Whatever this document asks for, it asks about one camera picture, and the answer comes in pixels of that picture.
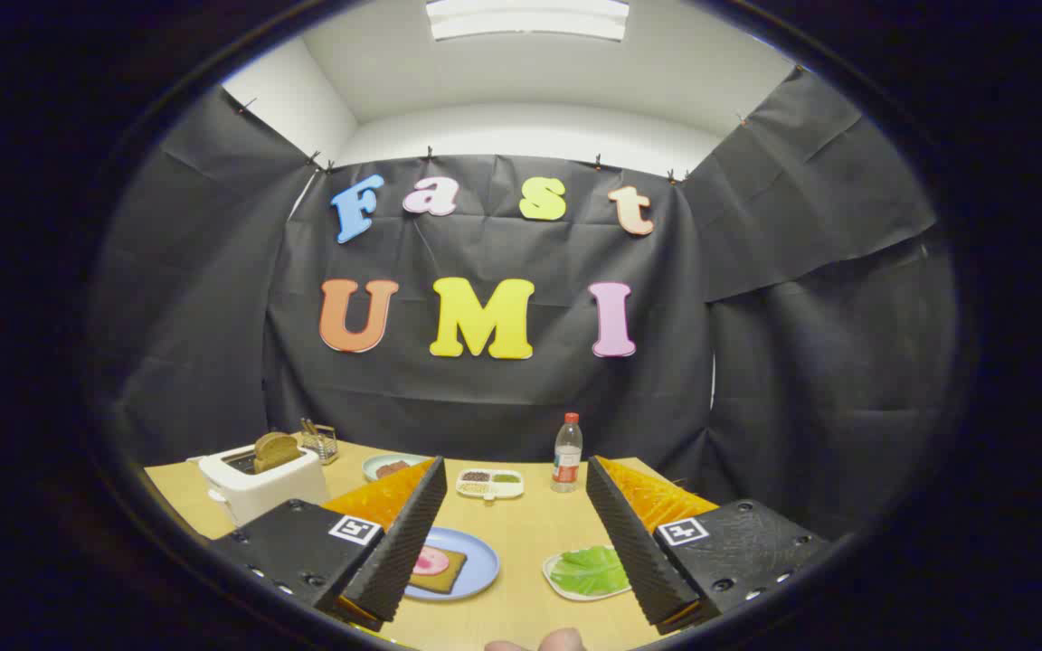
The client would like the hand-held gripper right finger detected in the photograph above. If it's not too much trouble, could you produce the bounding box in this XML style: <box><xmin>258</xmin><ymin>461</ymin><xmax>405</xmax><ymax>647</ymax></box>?
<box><xmin>586</xmin><ymin>456</ymin><xmax>834</xmax><ymax>636</ymax></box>

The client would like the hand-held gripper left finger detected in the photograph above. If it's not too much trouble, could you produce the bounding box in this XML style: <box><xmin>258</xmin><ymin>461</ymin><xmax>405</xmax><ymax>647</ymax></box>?
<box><xmin>210</xmin><ymin>457</ymin><xmax>448</xmax><ymax>632</ymax></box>

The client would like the green lettuce leaf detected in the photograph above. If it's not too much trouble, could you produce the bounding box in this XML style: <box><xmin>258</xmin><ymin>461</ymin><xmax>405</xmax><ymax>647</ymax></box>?
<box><xmin>550</xmin><ymin>545</ymin><xmax>630</xmax><ymax>596</ymax></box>

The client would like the toasted bread slice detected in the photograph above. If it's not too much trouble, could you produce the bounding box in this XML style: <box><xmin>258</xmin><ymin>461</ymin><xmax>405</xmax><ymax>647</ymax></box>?
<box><xmin>254</xmin><ymin>432</ymin><xmax>301</xmax><ymax>473</ymax></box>

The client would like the dark brown bread slice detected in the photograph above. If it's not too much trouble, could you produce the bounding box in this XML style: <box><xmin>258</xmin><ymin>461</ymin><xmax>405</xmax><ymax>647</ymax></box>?
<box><xmin>410</xmin><ymin>545</ymin><xmax>468</xmax><ymax>595</ymax></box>

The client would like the pale green plate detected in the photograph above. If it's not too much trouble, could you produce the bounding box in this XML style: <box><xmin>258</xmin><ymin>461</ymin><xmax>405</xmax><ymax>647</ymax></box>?
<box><xmin>363</xmin><ymin>453</ymin><xmax>431</xmax><ymax>483</ymax></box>

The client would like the blue plate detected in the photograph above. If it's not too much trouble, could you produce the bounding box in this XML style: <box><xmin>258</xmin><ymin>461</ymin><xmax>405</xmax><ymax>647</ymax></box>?
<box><xmin>403</xmin><ymin>527</ymin><xmax>501</xmax><ymax>602</ymax></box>

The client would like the small white plate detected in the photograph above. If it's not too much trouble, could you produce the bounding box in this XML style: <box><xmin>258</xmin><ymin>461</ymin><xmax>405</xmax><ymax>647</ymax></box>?
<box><xmin>543</xmin><ymin>545</ymin><xmax>635</xmax><ymax>602</ymax></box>

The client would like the white divided condiment dish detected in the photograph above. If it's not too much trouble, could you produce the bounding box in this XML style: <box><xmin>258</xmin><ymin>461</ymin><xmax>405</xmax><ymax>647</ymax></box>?
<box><xmin>456</xmin><ymin>468</ymin><xmax>525</xmax><ymax>501</ymax></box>

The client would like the clear bottle with red cap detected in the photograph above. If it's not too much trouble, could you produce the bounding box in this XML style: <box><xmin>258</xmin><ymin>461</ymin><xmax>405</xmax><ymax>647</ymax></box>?
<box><xmin>552</xmin><ymin>413</ymin><xmax>583</xmax><ymax>494</ymax></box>

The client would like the white toaster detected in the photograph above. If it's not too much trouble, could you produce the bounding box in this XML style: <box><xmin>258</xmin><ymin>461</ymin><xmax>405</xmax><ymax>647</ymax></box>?
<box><xmin>198</xmin><ymin>443</ymin><xmax>329</xmax><ymax>527</ymax></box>

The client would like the large ceiling light panel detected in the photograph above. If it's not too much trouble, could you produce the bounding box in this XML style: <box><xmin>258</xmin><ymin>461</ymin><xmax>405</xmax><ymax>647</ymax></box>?
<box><xmin>425</xmin><ymin>0</ymin><xmax>630</xmax><ymax>42</ymax></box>

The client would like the wire utensil holder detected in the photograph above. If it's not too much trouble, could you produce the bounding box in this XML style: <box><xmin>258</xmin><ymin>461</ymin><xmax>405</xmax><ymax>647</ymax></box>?
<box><xmin>299</xmin><ymin>418</ymin><xmax>339</xmax><ymax>466</ymax></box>

